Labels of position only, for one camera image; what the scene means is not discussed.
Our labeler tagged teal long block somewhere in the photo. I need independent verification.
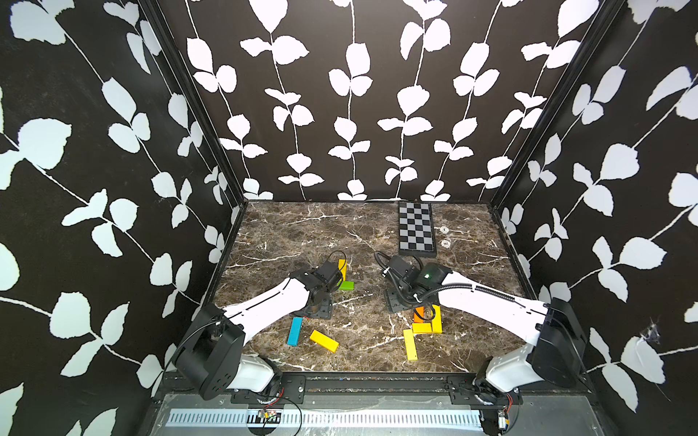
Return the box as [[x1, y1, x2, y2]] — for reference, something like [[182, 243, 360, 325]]
[[286, 317, 304, 346]]

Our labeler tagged yellow-orange long block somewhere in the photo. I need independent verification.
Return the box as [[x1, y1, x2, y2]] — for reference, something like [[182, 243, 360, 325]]
[[310, 330, 339, 352]]

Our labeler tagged yellow long block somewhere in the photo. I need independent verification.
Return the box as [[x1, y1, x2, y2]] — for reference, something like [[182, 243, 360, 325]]
[[403, 330, 418, 362], [338, 259, 347, 281]]

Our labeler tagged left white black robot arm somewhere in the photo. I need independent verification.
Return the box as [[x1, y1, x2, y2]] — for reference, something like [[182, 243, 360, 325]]
[[168, 263, 344, 404]]

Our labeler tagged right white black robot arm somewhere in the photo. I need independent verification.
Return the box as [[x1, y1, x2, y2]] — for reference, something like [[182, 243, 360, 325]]
[[381, 256, 588, 401]]

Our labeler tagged orange block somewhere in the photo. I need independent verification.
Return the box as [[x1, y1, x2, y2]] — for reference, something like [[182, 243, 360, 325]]
[[414, 307, 429, 323]]

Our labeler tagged yellow short block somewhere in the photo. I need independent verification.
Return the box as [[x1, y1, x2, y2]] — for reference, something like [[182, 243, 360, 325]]
[[412, 323, 433, 334]]

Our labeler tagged yellow upright block right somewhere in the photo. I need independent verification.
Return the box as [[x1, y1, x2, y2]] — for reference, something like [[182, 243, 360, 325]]
[[431, 305, 443, 334]]

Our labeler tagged black white checkerboard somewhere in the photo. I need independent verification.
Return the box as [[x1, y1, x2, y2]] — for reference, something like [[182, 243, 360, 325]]
[[398, 202, 437, 258]]

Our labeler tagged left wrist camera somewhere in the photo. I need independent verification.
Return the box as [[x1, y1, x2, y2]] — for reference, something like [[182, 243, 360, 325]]
[[316, 262, 344, 289]]

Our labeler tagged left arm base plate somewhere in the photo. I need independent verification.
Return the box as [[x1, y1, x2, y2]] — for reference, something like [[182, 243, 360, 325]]
[[230, 372, 306, 407]]

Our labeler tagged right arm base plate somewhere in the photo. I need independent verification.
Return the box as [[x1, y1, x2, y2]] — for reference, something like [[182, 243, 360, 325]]
[[444, 374, 522, 409]]

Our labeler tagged white perforated cable duct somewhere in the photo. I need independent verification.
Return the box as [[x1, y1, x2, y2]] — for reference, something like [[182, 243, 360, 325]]
[[165, 409, 482, 431]]

